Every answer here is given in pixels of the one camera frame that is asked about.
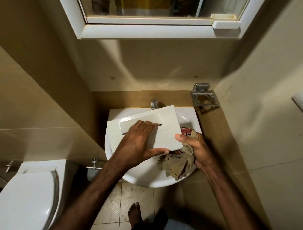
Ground person's left hand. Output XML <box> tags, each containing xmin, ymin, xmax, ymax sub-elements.
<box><xmin>116</xmin><ymin>120</ymin><xmax>171</xmax><ymax>165</ymax></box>

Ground person's right hand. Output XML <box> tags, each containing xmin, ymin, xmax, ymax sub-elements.
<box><xmin>175</xmin><ymin>131</ymin><xmax>216</xmax><ymax>171</ymax></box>

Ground beige striped rag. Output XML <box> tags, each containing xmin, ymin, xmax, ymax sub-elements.
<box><xmin>157</xmin><ymin>127</ymin><xmax>197</xmax><ymax>181</ymax></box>

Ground white detergent drawer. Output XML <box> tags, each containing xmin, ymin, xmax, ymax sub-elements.
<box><xmin>106</xmin><ymin>105</ymin><xmax>183</xmax><ymax>153</ymax></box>

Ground person's left forearm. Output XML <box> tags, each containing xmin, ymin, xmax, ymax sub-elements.
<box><xmin>51</xmin><ymin>156</ymin><xmax>133</xmax><ymax>230</ymax></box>

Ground person's right forearm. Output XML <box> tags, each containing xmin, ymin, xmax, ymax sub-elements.
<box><xmin>200</xmin><ymin>161</ymin><xmax>265</xmax><ymax>230</ymax></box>

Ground person's left foot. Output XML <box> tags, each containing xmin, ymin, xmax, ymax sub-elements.
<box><xmin>128</xmin><ymin>203</ymin><xmax>144</xmax><ymax>228</ymax></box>

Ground person's foot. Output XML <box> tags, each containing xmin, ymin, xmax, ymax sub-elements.
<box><xmin>151</xmin><ymin>208</ymin><xmax>169</xmax><ymax>230</ymax></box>
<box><xmin>128</xmin><ymin>203</ymin><xmax>144</xmax><ymax>228</ymax></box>

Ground person's right foot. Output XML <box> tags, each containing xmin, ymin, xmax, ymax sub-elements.
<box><xmin>151</xmin><ymin>208</ymin><xmax>169</xmax><ymax>230</ymax></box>

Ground person's black shorts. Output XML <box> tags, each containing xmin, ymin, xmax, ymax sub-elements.
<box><xmin>131</xmin><ymin>218</ymin><xmax>171</xmax><ymax>230</ymax></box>

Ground white ceramic sink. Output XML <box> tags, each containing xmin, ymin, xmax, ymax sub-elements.
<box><xmin>104</xmin><ymin>106</ymin><xmax>202</xmax><ymax>188</ymax></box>

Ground metal toilet paper holder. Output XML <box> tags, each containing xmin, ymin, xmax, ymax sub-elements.
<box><xmin>86</xmin><ymin>158</ymin><xmax>103</xmax><ymax>181</ymax></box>

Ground white mirror cabinet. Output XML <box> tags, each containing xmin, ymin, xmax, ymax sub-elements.
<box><xmin>59</xmin><ymin>0</ymin><xmax>266</xmax><ymax>40</ymax></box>

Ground white toilet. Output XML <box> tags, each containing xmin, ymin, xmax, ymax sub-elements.
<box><xmin>0</xmin><ymin>159</ymin><xmax>79</xmax><ymax>230</ymax></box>

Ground white cabinet side shelf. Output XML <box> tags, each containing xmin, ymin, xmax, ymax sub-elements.
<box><xmin>212</xmin><ymin>20</ymin><xmax>242</xmax><ymax>30</ymax></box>

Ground metal wall tumbler holder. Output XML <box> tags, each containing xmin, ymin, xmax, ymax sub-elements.
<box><xmin>191</xmin><ymin>83</ymin><xmax>220</xmax><ymax>107</ymax></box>

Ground metal wall sprayer bracket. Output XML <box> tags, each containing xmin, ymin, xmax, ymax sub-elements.
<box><xmin>5</xmin><ymin>160</ymin><xmax>23</xmax><ymax>175</ymax></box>

